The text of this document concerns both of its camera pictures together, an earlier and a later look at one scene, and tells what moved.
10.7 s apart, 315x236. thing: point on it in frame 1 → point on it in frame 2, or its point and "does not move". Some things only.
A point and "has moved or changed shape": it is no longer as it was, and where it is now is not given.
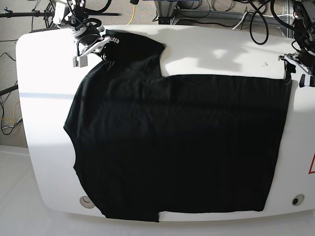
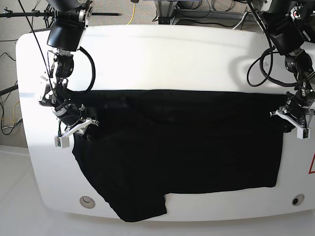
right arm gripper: x=290 y=69 → x=295 y=110
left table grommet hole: x=86 y=202 does not move
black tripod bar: x=36 y=13 does not move
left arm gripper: x=96 y=43 → x=70 y=115
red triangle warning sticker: x=312 y=168 does not move
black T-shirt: x=146 y=143 has moved or changed shape
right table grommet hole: x=298 y=199 does not move
